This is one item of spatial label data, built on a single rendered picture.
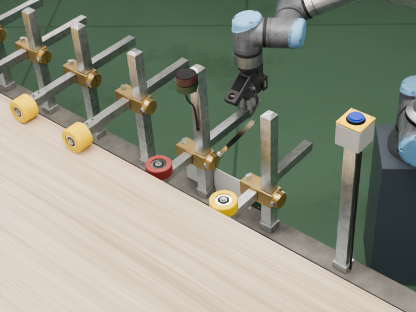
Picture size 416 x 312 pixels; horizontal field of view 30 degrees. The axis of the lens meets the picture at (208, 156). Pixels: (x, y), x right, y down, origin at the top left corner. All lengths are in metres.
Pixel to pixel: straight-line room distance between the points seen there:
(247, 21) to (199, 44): 2.19
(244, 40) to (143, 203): 0.59
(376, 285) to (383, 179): 0.63
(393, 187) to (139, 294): 1.17
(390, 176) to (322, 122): 1.20
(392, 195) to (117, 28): 2.45
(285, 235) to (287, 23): 0.63
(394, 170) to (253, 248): 0.87
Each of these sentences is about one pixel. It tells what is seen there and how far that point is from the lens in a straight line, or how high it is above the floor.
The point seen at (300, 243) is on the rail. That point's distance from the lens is 2.31.
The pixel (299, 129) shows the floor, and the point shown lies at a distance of 3.86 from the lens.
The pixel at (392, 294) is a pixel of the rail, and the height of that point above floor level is 0.70.
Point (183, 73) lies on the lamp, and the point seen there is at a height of 1.18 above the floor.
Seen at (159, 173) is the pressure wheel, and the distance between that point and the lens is 2.25.
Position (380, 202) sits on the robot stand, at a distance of 2.83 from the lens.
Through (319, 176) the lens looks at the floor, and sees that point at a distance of 3.59.
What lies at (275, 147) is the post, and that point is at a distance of 2.14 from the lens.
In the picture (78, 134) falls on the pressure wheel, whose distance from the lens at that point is 2.33.
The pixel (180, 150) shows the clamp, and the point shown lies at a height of 0.86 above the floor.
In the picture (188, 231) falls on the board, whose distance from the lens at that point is 2.07.
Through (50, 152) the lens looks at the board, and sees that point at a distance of 2.40.
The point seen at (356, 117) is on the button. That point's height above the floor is 1.23.
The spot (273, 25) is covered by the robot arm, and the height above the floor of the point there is 1.18.
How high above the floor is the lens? 2.37
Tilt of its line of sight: 40 degrees down
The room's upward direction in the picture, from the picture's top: 4 degrees counter-clockwise
